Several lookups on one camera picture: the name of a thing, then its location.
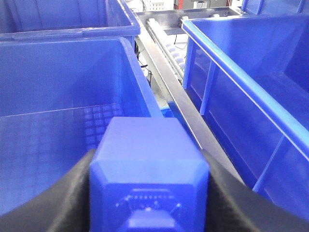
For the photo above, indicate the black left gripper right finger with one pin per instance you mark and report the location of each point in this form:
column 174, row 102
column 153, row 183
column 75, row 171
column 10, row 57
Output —
column 233, row 207

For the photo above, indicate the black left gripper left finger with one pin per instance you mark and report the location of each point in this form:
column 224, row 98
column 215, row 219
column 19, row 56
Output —
column 64, row 207

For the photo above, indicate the blue plastic part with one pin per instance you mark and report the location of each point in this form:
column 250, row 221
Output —
column 147, row 176

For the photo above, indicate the blue target bin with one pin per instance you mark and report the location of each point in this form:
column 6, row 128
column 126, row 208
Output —
column 57, row 98

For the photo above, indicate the blue bin right side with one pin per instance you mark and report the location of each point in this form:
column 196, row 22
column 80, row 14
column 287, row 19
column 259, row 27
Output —
column 248, row 76

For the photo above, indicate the white roller track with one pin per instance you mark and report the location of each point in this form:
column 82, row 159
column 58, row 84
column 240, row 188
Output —
column 172, row 54

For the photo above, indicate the blue bin behind left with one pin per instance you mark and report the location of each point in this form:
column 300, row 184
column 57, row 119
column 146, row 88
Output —
column 37, row 19

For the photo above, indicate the steel shelf rail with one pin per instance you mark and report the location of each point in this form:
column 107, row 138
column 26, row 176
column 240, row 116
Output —
column 168, row 74

